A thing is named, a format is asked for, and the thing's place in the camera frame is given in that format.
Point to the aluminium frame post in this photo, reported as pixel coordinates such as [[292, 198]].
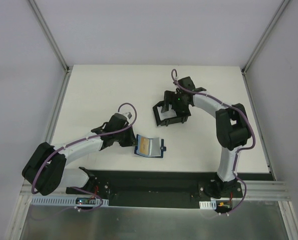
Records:
[[48, 34], [265, 35]]

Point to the white cable duct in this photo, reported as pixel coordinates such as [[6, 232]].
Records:
[[68, 201], [208, 205]]

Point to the right white cable duct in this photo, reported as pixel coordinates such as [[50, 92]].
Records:
[[208, 205]]

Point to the left white cable duct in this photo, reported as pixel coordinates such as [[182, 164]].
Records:
[[68, 201]]

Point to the blue leather card holder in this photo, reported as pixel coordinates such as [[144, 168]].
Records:
[[157, 148]]

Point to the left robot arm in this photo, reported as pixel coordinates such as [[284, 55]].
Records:
[[46, 169]]

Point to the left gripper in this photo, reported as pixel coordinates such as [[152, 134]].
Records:
[[128, 137]]

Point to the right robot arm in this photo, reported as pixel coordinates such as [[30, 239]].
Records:
[[233, 129]]

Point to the left aluminium frame post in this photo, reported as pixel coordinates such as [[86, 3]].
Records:
[[48, 34]]

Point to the black card tray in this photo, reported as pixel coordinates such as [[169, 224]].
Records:
[[168, 118]]

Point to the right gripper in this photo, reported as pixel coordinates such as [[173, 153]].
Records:
[[177, 107]]

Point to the gold credit card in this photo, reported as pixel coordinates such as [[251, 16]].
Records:
[[144, 146]]

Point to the aluminium front rail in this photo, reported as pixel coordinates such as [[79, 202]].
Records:
[[256, 190]]

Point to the right aluminium frame post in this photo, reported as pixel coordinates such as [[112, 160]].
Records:
[[265, 35]]

